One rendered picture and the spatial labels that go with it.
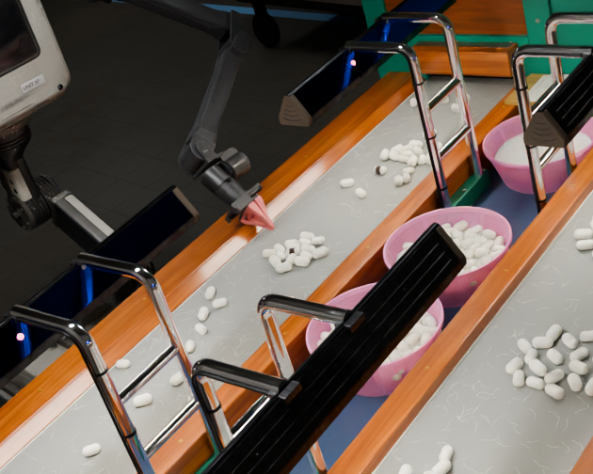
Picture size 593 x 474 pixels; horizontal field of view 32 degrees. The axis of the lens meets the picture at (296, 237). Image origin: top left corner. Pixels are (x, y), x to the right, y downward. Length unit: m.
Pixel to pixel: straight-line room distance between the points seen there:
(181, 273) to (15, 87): 0.56
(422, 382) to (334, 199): 0.77
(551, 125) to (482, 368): 0.44
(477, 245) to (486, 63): 0.72
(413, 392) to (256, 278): 0.59
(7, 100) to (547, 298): 1.25
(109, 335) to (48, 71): 0.64
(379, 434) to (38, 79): 1.20
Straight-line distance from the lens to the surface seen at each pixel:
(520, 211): 2.40
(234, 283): 2.29
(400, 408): 1.79
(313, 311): 1.45
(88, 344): 1.62
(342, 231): 2.35
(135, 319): 2.25
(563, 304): 1.99
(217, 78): 2.61
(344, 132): 2.73
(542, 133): 1.86
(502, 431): 1.75
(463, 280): 2.07
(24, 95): 2.47
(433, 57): 2.84
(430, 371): 1.85
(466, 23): 2.83
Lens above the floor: 1.93
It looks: 30 degrees down
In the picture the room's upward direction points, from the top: 18 degrees counter-clockwise
